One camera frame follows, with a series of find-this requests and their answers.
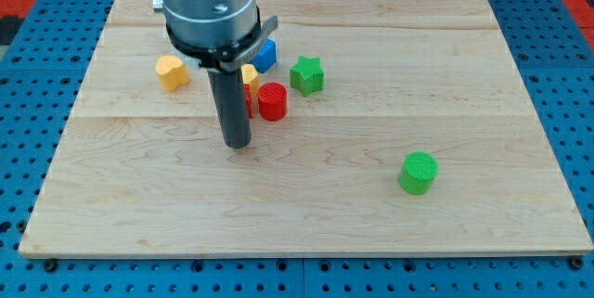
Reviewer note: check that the black clamp mount ring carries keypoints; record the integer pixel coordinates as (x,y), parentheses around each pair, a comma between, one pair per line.
(215,44)

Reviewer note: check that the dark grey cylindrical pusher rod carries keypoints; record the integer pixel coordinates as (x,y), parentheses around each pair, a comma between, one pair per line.
(230,102)

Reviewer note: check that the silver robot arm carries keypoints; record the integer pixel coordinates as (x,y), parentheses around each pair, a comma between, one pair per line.
(212,9)

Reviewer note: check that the red block behind rod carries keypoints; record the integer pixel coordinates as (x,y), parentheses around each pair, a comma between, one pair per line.
(248,100)

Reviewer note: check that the yellow pentagon block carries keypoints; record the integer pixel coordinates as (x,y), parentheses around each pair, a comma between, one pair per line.
(250,77)

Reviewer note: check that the blue cube block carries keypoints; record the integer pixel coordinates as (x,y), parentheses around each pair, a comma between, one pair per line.
(266,58)

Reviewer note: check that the red cylinder block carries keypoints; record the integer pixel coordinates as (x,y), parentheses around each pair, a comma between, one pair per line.
(272,101)

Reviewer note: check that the yellow heart block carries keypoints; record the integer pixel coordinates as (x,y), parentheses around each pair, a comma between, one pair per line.
(172,72)

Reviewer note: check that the green star block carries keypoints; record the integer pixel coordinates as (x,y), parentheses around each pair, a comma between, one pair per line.
(307,75)

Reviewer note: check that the wooden board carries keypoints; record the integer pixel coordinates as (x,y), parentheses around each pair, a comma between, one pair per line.
(142,173)

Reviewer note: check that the green cylinder block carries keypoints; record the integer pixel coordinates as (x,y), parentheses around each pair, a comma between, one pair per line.
(418,172)

